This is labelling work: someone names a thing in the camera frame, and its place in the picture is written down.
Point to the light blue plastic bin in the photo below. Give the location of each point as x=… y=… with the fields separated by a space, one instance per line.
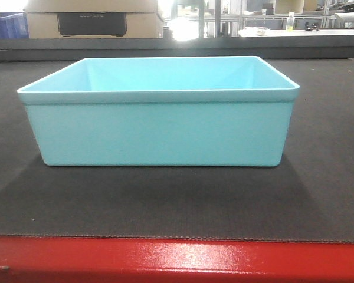
x=162 y=111

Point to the black conveyor belt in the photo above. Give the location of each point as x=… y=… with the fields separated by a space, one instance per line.
x=308 y=197

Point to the white background table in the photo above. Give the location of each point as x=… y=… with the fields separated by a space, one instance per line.
x=265 y=32

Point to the yellow liquid bottle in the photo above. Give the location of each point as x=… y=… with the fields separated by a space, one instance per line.
x=290 y=22

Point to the large cardboard box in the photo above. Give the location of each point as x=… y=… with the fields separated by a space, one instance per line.
x=94 y=19

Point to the blue crate in background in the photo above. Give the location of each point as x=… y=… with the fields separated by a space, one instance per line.
x=13 y=26

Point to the red conveyor frame edge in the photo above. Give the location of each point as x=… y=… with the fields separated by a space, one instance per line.
x=57 y=259

